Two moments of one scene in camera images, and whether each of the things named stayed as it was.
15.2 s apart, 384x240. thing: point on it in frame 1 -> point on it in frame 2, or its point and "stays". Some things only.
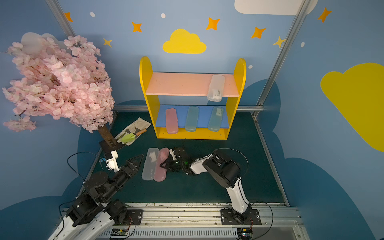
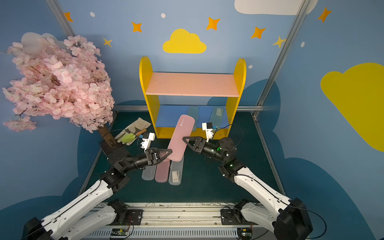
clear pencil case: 150,164 stays
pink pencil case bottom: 172,121 -> 178,146
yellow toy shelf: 154,84 stays
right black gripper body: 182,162 -> 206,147
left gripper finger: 136,160 -> 169,152
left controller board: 119,232 stays
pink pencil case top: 160,173 stays
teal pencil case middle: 191,122 stays
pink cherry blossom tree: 69,81 stays
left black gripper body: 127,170 -> 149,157
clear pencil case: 216,88 -> 176,172
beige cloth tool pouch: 139,125 stays
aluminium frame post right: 281,56 stays
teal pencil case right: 216,119 stays
